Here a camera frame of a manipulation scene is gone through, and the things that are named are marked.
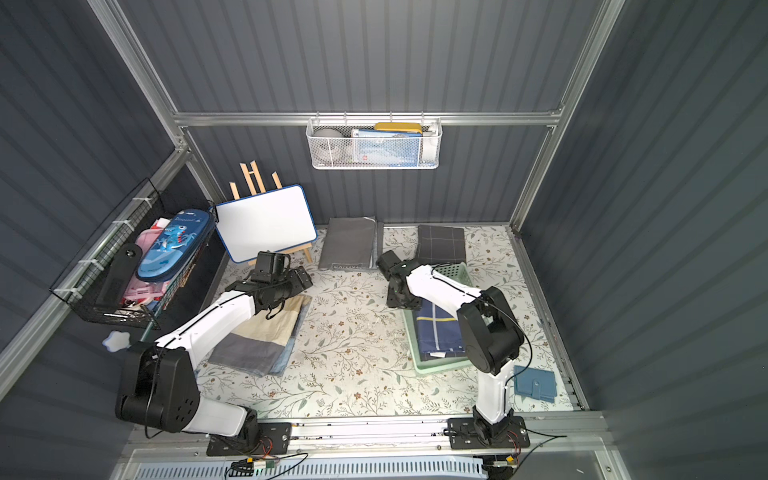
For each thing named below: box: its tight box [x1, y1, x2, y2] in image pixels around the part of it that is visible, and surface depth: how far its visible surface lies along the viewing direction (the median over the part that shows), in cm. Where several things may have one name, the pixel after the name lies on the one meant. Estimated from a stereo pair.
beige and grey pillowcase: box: [208, 294, 313, 377], surface depth 89 cm
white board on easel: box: [209, 184, 318, 264], surface depth 98 cm
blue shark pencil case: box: [136, 209, 214, 281], surface depth 69 cm
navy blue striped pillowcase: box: [415, 299, 467, 362], surface depth 90 cm
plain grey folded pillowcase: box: [318, 216, 384, 271], surface depth 118 cm
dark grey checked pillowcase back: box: [416, 225, 466, 266], surface depth 117 cm
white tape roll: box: [311, 128, 345, 163], surface depth 89 cm
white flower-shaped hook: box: [102, 330, 132, 353], surface depth 67 cm
